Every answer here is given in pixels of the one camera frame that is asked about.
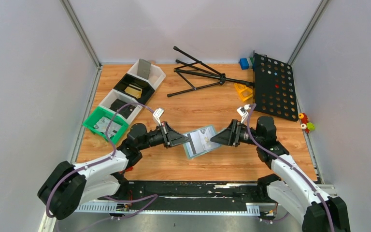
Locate white striped credit card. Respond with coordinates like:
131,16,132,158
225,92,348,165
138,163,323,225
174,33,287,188
186,127,221,157

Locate green plastic bin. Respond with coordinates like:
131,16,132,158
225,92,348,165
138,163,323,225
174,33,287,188
83,107,128,144

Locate white plastic bin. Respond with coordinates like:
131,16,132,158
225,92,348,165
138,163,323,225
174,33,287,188
127,60,166,90
99,89,143,124

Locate black plastic bin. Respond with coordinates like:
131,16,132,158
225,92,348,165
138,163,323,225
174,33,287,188
114,73,155,105

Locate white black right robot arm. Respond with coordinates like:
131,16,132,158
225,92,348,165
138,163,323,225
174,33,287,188
211,116,351,232

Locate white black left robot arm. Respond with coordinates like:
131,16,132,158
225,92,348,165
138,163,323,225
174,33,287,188
37,121,190,220

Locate silver cards in green bin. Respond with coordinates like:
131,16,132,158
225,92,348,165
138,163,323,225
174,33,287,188
94,116,121,138

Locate gold cards in black bin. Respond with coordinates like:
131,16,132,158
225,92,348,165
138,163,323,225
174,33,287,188
125,85,143,99

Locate grey card holder in bin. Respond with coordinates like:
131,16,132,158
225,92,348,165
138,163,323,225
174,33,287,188
137,58,151,79

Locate black item in white bin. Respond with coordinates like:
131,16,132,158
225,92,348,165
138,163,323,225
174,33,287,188
109,98,135,120

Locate black perforated music stand tray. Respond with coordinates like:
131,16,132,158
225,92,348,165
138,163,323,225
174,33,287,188
253,53,299,122

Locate red yellow green toy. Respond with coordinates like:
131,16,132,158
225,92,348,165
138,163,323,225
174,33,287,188
298,113,315,134

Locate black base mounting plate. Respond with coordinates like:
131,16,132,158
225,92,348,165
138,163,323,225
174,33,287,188
109,174,280,212

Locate black folding tripod stand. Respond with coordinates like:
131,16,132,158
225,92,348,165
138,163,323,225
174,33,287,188
167,46,256,98

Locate blue toy block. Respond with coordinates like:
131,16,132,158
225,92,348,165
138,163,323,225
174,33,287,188
239,57,254,70

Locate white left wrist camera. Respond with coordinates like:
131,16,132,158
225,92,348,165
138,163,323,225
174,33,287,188
153,108,165,126

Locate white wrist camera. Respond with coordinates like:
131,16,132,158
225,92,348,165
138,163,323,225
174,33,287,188
153,108,165,126
237,104,251,124

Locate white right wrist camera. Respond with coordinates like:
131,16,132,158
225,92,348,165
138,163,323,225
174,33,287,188
237,104,251,124

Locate yellow plastic toy frame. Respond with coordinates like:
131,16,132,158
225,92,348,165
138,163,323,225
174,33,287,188
234,83,253,102

